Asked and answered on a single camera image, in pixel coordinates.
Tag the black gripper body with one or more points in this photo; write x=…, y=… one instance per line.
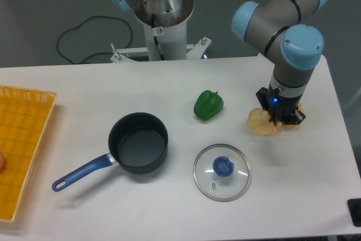
x=271, y=100

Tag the round golden bread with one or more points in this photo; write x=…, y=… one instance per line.
x=259, y=122

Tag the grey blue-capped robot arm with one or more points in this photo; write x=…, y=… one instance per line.
x=274, y=29

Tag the yellow bell pepper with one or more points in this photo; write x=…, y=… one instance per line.
x=288, y=127

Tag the green bell pepper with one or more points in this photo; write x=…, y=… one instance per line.
x=208, y=105

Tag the glass lid with blue knob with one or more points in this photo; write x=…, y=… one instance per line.
x=222, y=172

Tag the black object at table corner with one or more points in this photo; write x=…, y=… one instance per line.
x=354, y=209

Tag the yellow woven basket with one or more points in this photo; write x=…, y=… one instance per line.
x=24, y=116

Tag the black pot with blue handle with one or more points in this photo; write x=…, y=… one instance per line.
x=138, y=142

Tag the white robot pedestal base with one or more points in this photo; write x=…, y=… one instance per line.
x=165, y=29

